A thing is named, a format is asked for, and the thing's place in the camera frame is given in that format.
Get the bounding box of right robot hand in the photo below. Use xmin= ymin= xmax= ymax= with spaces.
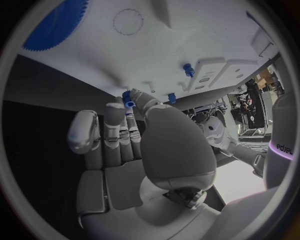
xmin=66 ymin=87 xmax=222 ymax=240

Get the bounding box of small blue gear with hub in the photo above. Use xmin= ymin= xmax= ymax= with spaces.
xmin=121 ymin=89 xmax=137 ymax=109

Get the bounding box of white task board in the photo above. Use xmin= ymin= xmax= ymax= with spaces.
xmin=16 ymin=0 xmax=281 ymax=104

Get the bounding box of blue flanged peg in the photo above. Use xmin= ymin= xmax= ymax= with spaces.
xmin=182 ymin=63 xmax=196 ymax=79

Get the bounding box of black equipment rack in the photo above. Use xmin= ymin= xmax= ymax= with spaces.
xmin=244 ymin=80 xmax=267 ymax=129

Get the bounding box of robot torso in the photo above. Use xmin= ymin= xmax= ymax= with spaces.
xmin=251 ymin=91 xmax=299 ymax=190

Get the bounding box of stack of cardboard boxes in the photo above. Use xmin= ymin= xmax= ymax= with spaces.
xmin=253 ymin=68 xmax=276 ymax=90

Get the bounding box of large blue gear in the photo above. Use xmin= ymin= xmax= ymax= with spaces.
xmin=21 ymin=0 xmax=90 ymax=52

